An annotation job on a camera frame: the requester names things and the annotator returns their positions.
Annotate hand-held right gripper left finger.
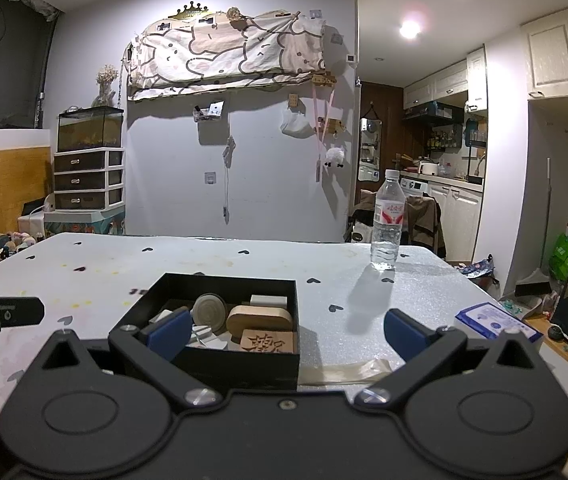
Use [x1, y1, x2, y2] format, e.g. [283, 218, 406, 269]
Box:
[26, 307, 222, 413]

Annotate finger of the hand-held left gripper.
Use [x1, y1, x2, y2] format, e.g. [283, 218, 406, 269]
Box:
[0, 297, 45, 329]

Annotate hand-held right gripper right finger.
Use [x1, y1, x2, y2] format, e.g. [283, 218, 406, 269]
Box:
[354, 308, 550, 413]

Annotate white plastic piece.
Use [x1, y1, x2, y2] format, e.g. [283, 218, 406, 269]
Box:
[187, 325, 228, 351]

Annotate black box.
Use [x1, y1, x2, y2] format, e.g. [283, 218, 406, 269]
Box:
[109, 273, 301, 392]

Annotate oval wooden box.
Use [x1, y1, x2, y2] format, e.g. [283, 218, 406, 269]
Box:
[226, 305, 293, 346]

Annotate carved wooden block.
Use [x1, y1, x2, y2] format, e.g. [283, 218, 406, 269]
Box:
[239, 329, 298, 356]

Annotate white charger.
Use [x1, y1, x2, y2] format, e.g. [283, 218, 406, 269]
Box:
[250, 294, 288, 309]

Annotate pile of plush toys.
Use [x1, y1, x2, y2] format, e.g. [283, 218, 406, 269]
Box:
[0, 231, 40, 261]

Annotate blue tissue pack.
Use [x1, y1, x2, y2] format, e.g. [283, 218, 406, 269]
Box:
[454, 302, 545, 344]

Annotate white appliance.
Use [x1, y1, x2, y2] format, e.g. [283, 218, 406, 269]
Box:
[18, 195, 58, 234]

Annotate blue printed bag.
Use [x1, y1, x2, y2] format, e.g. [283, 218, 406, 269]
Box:
[459, 255, 495, 279]

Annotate teal printed cabinet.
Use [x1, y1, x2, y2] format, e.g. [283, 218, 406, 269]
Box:
[44, 208, 128, 236]

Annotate chair with brown jacket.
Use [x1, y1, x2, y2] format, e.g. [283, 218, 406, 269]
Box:
[354, 194, 446, 257]

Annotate clear water bottle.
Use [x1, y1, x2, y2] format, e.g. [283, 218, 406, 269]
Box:
[370, 170, 405, 271]

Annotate white washing machine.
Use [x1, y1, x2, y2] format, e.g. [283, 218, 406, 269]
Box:
[399, 177, 433, 199]

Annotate white drawer unit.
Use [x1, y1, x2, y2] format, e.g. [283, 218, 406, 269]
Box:
[54, 149, 126, 211]

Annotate green shopping bag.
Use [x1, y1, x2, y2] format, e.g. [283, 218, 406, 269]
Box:
[549, 232, 568, 281]

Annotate glass fish tank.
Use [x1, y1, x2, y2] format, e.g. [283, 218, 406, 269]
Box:
[56, 106, 125, 154]

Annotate dark window curtain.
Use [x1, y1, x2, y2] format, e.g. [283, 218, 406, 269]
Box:
[0, 0, 60, 131]

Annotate white hanging bag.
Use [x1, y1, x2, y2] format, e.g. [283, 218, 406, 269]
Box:
[280, 110, 313, 137]

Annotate dried flower vase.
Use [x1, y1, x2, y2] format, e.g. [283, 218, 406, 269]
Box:
[95, 64, 120, 109]

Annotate white kitchen cabinets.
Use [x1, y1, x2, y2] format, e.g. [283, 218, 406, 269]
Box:
[404, 47, 488, 111]

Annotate printed cartoon cloth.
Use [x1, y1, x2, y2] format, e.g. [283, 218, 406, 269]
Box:
[128, 10, 328, 101]

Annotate ceiling light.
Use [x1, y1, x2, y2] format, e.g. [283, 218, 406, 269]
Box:
[398, 19, 423, 41]

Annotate gold crown ornament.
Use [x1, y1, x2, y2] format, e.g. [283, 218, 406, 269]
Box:
[169, 1, 210, 21]

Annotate wall mirror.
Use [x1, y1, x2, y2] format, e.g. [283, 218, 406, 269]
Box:
[359, 117, 383, 181]

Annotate hanging cable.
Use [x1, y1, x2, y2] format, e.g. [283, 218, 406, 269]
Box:
[222, 136, 237, 225]

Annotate white wall cabinet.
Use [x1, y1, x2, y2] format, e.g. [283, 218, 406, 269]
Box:
[521, 7, 568, 99]

